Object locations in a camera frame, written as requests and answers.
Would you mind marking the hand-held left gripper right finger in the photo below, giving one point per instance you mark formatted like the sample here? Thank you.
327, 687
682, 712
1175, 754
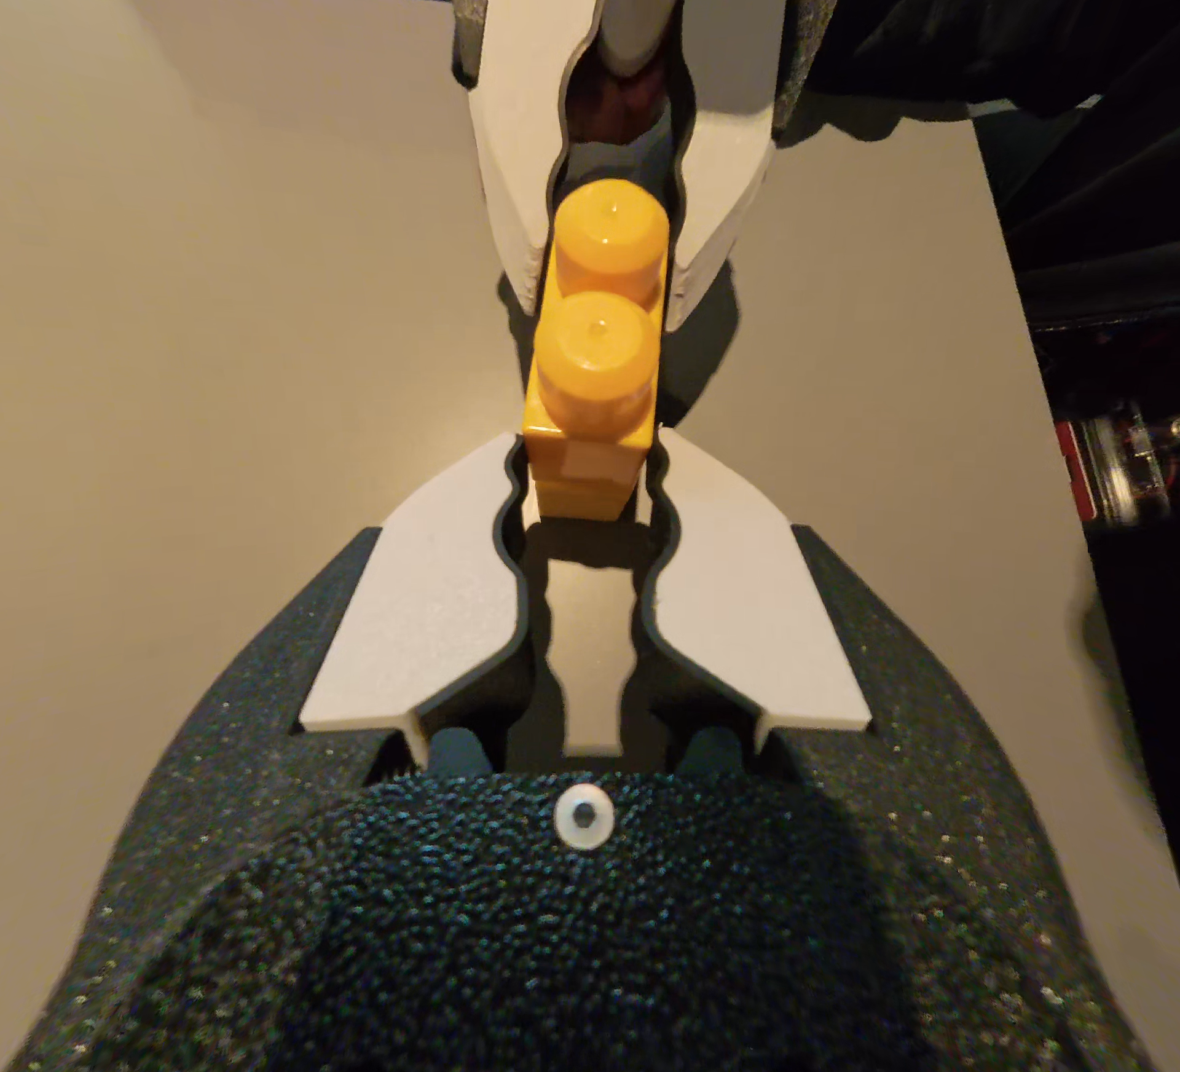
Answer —
756, 620

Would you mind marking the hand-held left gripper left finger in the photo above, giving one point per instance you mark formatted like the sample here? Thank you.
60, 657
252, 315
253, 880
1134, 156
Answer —
414, 620

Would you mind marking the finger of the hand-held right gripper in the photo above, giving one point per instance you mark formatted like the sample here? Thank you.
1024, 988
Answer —
737, 77
525, 58

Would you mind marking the yellow single-stud block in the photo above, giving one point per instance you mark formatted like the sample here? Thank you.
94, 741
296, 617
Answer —
580, 501

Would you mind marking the person's right hand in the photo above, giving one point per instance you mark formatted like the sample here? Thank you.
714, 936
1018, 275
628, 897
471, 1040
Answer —
613, 109

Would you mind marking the red transparent object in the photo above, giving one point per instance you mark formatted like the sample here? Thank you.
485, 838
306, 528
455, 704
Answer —
1120, 464

